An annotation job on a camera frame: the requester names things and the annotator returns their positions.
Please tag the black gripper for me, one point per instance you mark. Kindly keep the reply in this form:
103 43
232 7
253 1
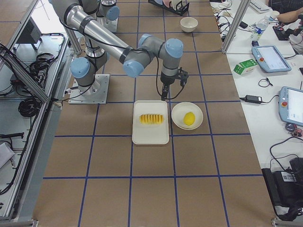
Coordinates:
166 81

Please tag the yellow spiral bread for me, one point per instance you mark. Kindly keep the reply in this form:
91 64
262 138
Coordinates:
151 119

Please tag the person forearm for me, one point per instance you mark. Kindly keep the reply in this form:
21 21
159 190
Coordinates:
289 17

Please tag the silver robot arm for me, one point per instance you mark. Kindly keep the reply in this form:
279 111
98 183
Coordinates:
108 11
81 15

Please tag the cream round plate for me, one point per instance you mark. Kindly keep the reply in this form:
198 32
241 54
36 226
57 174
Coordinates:
179 111

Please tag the cream plate in rack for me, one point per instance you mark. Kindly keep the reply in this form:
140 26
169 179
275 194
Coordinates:
176 4

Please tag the pink plate in rack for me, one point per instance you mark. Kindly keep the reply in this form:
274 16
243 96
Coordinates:
167 3

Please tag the yellow lemon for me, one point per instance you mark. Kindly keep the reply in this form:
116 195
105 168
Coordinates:
189 118

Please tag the cream rectangular tray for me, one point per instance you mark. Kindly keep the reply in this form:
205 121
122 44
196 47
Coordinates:
148 134

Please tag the cream bowl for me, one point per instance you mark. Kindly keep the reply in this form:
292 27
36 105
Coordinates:
188 24

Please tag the green white carton box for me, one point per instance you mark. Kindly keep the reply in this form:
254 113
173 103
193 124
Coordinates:
245 67

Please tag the black power adapter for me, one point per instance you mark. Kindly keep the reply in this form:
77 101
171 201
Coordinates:
253 99

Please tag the far blue teach pendant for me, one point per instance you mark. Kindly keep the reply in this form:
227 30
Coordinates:
270 59

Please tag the blue teach pendant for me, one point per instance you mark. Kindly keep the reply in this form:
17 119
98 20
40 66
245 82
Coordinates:
291 105
270 59

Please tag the water bottle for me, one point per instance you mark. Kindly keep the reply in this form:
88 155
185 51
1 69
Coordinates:
260 28

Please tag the near blue teach pendant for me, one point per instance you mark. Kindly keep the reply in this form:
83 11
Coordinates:
291 105

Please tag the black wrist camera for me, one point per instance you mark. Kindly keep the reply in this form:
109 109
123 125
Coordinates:
182 76

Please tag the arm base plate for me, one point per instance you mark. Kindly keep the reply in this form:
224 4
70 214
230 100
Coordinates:
97 93
110 22

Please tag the aluminium frame post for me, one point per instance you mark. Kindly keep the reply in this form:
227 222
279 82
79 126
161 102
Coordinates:
241 10

